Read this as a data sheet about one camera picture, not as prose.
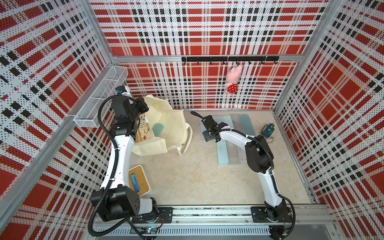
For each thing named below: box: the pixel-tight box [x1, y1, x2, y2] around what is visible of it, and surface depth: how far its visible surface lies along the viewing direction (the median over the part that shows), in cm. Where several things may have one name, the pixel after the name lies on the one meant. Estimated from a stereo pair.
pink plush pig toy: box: [224, 64, 243, 94], surface depth 95 cm
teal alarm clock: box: [261, 123, 275, 138], surface depth 102 cm
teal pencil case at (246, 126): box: [240, 114, 256, 136], surface depth 113 cm
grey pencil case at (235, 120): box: [230, 113, 242, 133], surface depth 117 cm
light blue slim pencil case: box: [223, 115, 234, 129], surface depth 114 cm
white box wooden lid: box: [128, 165, 151, 197], surface depth 83 cm
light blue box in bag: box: [151, 123, 164, 137], surface depth 105 cm
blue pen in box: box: [130, 173, 140, 193], surface depth 84 cm
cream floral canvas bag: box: [131, 94, 193, 157], surface depth 90 cm
